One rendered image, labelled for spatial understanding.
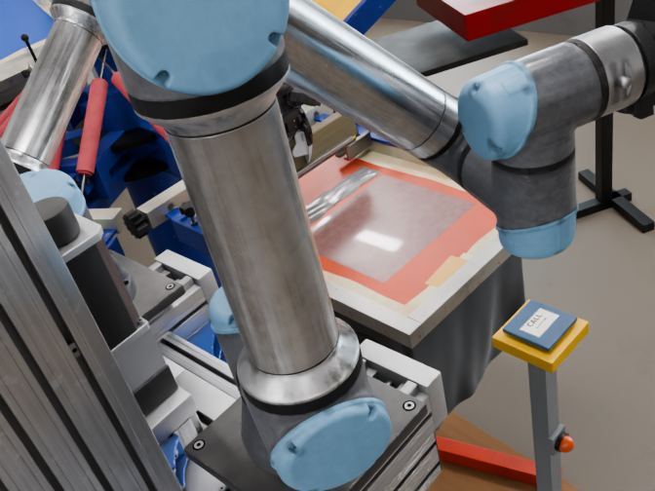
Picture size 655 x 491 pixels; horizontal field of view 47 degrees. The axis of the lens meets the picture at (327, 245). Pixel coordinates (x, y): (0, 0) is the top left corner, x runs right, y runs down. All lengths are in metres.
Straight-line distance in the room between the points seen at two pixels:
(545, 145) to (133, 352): 0.59
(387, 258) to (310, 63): 1.05
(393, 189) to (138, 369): 1.06
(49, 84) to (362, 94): 0.74
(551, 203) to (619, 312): 2.24
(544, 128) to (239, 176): 0.27
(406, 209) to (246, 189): 1.31
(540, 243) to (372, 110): 0.20
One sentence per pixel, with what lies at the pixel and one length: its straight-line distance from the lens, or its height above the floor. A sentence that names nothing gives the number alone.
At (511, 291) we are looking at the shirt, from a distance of 1.92.
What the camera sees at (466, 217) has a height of 0.96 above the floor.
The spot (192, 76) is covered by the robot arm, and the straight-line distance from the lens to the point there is 0.47.
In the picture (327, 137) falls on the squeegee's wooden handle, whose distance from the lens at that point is 1.91.
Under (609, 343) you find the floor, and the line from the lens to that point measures 2.82.
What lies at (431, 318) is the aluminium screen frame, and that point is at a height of 0.98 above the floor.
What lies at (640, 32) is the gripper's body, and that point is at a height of 1.69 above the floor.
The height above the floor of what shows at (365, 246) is 0.96.
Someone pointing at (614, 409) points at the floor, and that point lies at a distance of 2.61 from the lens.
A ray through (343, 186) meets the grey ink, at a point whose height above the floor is 0.96.
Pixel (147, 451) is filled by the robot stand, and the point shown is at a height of 1.28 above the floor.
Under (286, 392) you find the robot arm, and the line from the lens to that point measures 0.66.
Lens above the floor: 1.97
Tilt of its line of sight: 35 degrees down
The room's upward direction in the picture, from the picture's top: 14 degrees counter-clockwise
